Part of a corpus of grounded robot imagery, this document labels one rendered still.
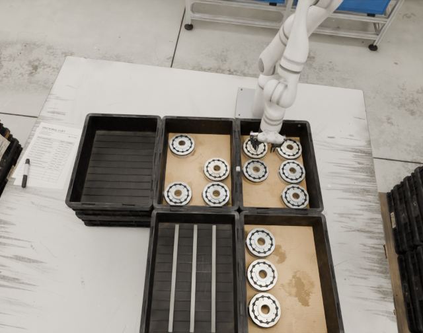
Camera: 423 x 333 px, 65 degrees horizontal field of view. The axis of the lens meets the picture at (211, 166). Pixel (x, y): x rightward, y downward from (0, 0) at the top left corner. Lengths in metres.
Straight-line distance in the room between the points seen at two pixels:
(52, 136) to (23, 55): 1.65
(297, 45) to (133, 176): 0.76
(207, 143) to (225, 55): 1.67
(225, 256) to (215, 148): 0.44
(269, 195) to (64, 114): 1.05
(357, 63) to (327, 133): 1.61
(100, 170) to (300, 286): 0.86
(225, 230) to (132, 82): 0.95
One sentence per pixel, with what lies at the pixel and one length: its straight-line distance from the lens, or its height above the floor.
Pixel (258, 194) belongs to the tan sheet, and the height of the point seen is 0.83.
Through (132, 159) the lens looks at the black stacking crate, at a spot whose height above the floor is 0.83.
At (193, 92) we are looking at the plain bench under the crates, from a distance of 1.73.
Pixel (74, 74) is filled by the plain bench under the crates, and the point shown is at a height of 0.70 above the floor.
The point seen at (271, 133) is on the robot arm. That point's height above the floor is 1.04.
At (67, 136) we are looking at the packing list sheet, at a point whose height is 0.70.
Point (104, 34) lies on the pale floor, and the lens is 3.24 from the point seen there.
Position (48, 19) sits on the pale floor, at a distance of 3.54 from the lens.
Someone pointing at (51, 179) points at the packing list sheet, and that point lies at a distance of 1.58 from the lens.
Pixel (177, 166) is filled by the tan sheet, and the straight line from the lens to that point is 1.33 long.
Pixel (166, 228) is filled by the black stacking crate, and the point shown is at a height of 0.83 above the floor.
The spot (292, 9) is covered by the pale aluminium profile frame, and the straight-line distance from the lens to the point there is 3.05.
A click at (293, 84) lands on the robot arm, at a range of 1.06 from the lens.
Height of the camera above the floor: 1.99
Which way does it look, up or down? 61 degrees down
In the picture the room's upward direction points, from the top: 5 degrees clockwise
